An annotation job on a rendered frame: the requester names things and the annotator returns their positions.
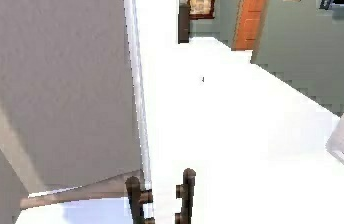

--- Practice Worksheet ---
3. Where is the brown framed wall picture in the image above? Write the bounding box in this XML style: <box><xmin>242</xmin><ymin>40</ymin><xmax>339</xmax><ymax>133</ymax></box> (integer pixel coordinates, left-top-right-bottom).
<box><xmin>186</xmin><ymin>0</ymin><xmax>217</xmax><ymax>21</ymax></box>

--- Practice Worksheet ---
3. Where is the dark brown cabinet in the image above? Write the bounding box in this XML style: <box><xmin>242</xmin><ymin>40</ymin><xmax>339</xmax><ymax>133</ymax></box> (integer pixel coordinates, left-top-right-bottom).
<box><xmin>177</xmin><ymin>1</ymin><xmax>192</xmax><ymax>45</ymax></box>

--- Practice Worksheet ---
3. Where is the grey room door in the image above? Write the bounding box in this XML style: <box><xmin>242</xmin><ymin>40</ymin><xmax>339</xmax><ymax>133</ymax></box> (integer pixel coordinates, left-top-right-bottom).
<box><xmin>0</xmin><ymin>0</ymin><xmax>156</xmax><ymax>224</ymax></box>

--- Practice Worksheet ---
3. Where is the black framed window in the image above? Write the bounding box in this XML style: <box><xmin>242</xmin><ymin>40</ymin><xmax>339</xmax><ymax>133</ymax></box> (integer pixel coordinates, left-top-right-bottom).
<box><xmin>318</xmin><ymin>0</ymin><xmax>344</xmax><ymax>11</ymax></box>

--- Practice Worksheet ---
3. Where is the dark brown door handle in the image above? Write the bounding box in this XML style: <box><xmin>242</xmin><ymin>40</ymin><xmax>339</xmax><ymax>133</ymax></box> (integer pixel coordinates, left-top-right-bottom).
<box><xmin>125</xmin><ymin>175</ymin><xmax>155</xmax><ymax>224</ymax></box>
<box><xmin>174</xmin><ymin>167</ymin><xmax>197</xmax><ymax>224</ymax></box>

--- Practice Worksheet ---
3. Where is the orange room door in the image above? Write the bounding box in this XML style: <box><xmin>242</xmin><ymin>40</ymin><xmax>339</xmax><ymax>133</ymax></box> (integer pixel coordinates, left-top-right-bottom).
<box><xmin>231</xmin><ymin>0</ymin><xmax>268</xmax><ymax>52</ymax></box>

